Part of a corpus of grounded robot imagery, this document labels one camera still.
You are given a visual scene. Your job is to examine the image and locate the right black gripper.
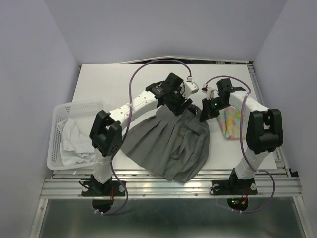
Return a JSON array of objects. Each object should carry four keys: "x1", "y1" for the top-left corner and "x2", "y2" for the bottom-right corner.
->
[{"x1": 199, "y1": 97, "x2": 229, "y2": 122}]

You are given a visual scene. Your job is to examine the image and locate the floral pastel skirt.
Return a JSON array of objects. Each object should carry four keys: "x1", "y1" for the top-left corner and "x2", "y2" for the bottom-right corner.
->
[{"x1": 217, "y1": 106, "x2": 241, "y2": 140}]

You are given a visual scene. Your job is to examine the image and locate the grey skirt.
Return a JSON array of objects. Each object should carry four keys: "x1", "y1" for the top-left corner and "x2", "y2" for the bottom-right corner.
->
[{"x1": 121, "y1": 104, "x2": 210, "y2": 183}]

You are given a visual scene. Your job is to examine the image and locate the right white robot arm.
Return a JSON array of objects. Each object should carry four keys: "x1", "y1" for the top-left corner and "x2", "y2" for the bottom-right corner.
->
[{"x1": 200, "y1": 75, "x2": 283, "y2": 196}]

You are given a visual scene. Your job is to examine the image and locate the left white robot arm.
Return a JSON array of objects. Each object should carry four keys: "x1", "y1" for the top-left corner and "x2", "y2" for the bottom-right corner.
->
[{"x1": 80, "y1": 73, "x2": 199, "y2": 196}]

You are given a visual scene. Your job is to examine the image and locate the white plastic laundry basket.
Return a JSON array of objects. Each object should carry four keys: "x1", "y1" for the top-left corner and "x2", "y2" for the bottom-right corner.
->
[{"x1": 47, "y1": 100, "x2": 106, "y2": 171}]

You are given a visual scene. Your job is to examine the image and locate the white skirt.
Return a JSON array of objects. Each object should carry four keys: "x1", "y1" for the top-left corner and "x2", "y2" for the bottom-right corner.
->
[{"x1": 57, "y1": 118, "x2": 95, "y2": 166}]

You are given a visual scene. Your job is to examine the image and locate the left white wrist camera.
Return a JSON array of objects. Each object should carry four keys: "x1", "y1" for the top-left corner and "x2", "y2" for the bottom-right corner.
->
[{"x1": 182, "y1": 81, "x2": 199, "y2": 98}]

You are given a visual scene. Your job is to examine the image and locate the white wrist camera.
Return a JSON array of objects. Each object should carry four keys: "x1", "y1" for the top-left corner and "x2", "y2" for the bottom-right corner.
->
[
  {"x1": 182, "y1": 81, "x2": 199, "y2": 98},
  {"x1": 202, "y1": 86, "x2": 219, "y2": 100}
]

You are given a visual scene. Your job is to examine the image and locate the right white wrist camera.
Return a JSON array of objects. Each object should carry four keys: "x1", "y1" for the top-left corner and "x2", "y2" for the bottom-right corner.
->
[{"x1": 202, "y1": 86, "x2": 219, "y2": 100}]

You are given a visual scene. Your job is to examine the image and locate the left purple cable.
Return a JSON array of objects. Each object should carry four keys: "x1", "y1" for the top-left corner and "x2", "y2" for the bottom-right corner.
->
[{"x1": 94, "y1": 59, "x2": 194, "y2": 216}]

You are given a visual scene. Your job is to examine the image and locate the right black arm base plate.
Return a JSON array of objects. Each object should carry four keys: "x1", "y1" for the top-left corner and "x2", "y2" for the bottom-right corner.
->
[{"x1": 210, "y1": 179, "x2": 258, "y2": 196}]

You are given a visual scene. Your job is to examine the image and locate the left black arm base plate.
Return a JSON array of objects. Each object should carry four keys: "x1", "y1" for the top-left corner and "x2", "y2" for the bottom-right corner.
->
[{"x1": 79, "y1": 180, "x2": 126, "y2": 197}]

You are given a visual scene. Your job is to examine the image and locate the aluminium frame rail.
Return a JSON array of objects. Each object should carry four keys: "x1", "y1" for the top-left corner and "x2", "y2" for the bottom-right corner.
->
[{"x1": 30, "y1": 168, "x2": 314, "y2": 238}]

